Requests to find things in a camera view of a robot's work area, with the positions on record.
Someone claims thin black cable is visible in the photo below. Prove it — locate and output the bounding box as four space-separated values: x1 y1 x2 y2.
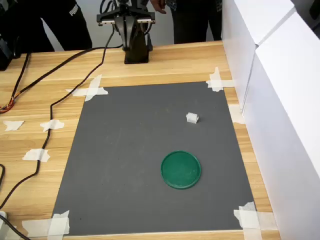
4 52 31 108

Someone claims dark grey mat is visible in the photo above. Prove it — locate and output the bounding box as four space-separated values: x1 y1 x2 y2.
51 81 257 237

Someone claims small white plastic terminal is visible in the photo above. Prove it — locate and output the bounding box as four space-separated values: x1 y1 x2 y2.
185 111 201 125

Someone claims white partition box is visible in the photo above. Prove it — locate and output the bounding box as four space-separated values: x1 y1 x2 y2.
221 0 297 115
241 7 320 240

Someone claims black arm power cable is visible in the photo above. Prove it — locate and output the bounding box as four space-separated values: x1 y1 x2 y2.
0 44 125 114

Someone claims person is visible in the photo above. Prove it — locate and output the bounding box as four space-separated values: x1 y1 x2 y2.
0 0 93 54
169 0 223 45

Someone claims black device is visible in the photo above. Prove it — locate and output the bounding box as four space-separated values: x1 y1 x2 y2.
0 34 22 72

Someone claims round green lid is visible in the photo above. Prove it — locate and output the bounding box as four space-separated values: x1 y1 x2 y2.
159 149 202 190

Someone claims white tape patch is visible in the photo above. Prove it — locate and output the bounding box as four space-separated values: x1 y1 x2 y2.
228 104 246 125
39 119 65 133
2 119 25 132
21 148 51 163

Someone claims long black camera cable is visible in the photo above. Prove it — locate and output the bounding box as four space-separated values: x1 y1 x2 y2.
0 23 118 210

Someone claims person's hand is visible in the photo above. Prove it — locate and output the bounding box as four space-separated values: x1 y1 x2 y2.
150 0 167 15

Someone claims black cable loop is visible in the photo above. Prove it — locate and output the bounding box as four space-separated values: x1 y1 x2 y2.
0 163 32 240

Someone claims white tape cross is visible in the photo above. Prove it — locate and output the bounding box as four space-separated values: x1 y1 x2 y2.
65 74 109 102
233 201 278 240
21 209 71 237
205 66 235 92

